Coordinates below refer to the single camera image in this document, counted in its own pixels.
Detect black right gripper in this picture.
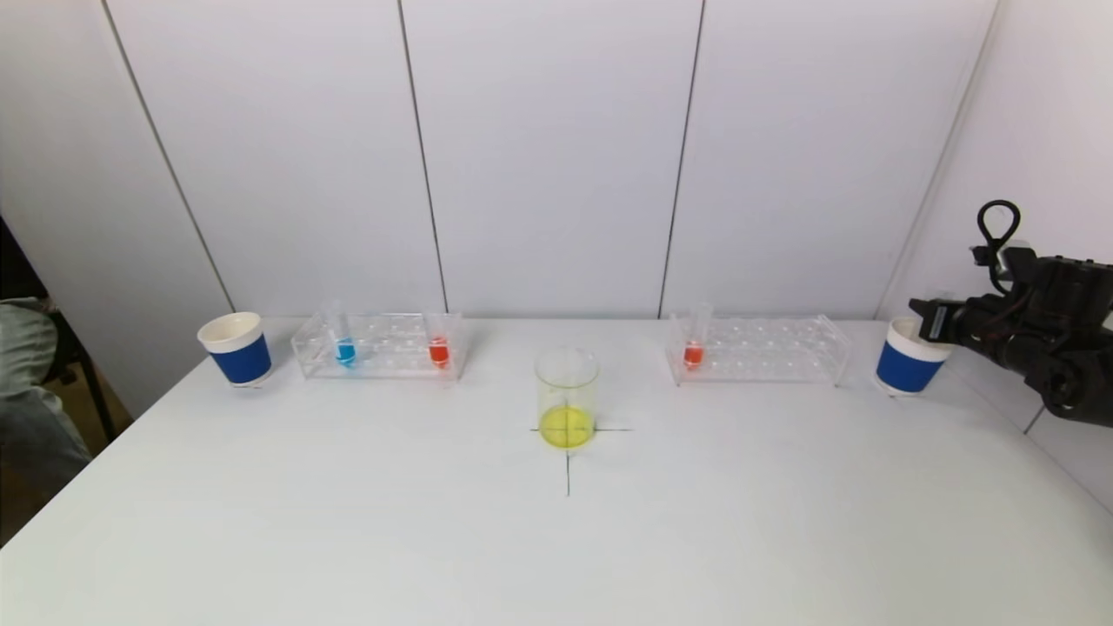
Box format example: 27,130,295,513
908,297,1015,356

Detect clear acrylic test tube rack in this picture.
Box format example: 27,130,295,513
665,315,851,386
291,313,468,382

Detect test tube with red liquid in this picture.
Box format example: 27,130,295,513
683,302,716,370
426,304,453,370

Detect clear glass beaker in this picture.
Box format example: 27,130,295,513
534,348,601,450

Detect test tube with blue liquid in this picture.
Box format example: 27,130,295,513
329,300,359,369

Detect blue white paper cup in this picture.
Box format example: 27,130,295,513
874,316,955,398
197,311,273,388

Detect seated person in grey trousers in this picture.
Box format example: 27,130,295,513
0,300,92,503

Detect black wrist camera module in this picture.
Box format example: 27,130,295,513
972,246,1040,293

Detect black looped camera cable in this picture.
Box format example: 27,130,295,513
976,200,1023,263

